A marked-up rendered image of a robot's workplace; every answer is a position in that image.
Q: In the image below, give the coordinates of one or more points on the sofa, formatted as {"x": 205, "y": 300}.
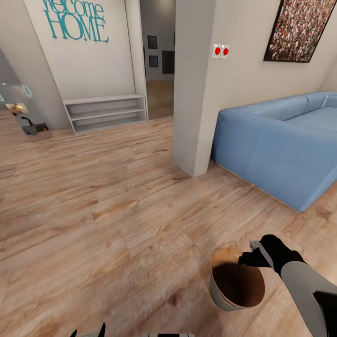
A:
{"x": 286, "y": 147}

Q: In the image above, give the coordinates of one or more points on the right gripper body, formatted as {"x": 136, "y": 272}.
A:
{"x": 251, "y": 259}

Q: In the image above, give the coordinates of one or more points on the electric switch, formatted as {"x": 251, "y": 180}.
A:
{"x": 224, "y": 51}
{"x": 216, "y": 51}

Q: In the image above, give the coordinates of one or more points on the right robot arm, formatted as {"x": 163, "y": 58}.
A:
{"x": 314, "y": 295}

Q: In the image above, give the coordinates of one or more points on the trash can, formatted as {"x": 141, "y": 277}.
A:
{"x": 233, "y": 286}

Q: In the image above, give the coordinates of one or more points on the standing mirror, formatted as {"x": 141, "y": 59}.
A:
{"x": 18, "y": 101}

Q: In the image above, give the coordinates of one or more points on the picture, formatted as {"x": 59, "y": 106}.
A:
{"x": 298, "y": 28}

